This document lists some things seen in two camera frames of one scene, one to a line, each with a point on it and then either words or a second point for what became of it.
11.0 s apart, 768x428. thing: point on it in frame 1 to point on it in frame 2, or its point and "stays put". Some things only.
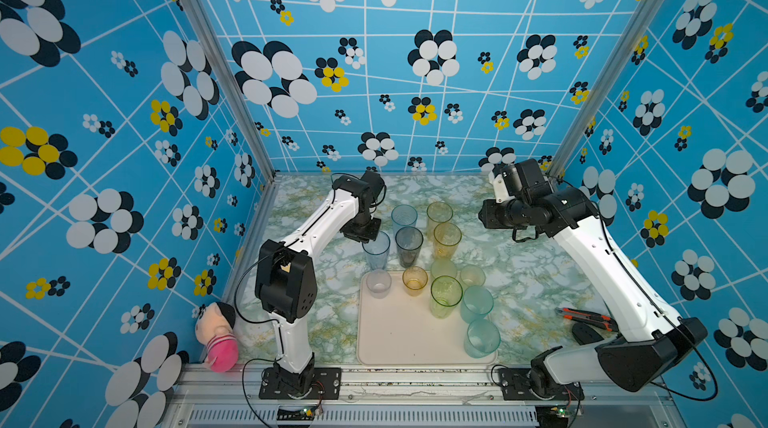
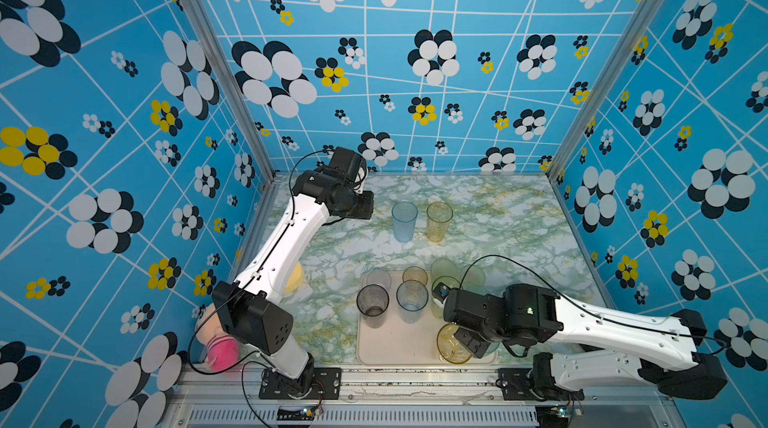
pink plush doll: x=214 y=328 stays put
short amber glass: x=415 y=279 stays put
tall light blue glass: x=377 y=251 to x=412 y=297
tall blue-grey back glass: x=403 y=215 stays put
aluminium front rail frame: x=213 y=396 stays put
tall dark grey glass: x=408 y=240 to x=372 y=303
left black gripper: x=371 y=236 to x=367 y=206
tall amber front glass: x=447 y=237 to x=449 y=348
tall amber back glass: x=438 y=212 stays put
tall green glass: x=445 y=293 stays put
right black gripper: x=488 y=217 to x=472 y=348
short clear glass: x=378 y=283 stays put
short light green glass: x=443 y=267 stays put
